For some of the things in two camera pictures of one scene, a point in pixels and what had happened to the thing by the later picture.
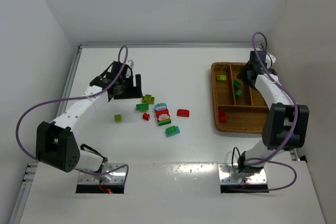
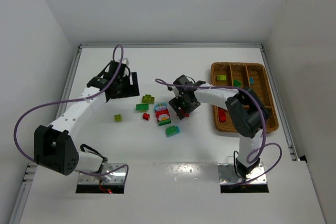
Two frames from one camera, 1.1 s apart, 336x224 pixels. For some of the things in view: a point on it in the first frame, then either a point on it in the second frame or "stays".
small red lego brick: [146, 116] stays
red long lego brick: [222, 116] stays
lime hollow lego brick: [148, 99] stays
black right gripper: [247, 74] -> [184, 104]
